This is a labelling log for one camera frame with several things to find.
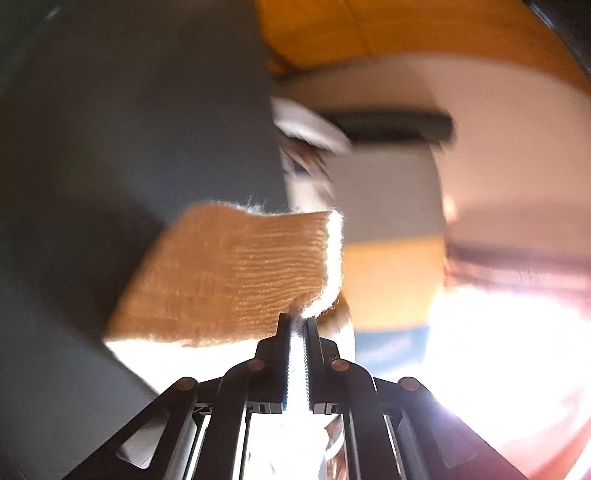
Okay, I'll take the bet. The cream knitted sweater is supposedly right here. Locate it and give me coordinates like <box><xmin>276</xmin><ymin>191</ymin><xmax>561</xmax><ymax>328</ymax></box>
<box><xmin>102</xmin><ymin>203</ymin><xmax>356</xmax><ymax>392</ymax></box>

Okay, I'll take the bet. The grey yellow blue armchair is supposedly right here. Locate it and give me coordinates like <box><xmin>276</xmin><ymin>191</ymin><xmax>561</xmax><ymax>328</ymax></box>
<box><xmin>271</xmin><ymin>97</ymin><xmax>454</xmax><ymax>377</ymax></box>

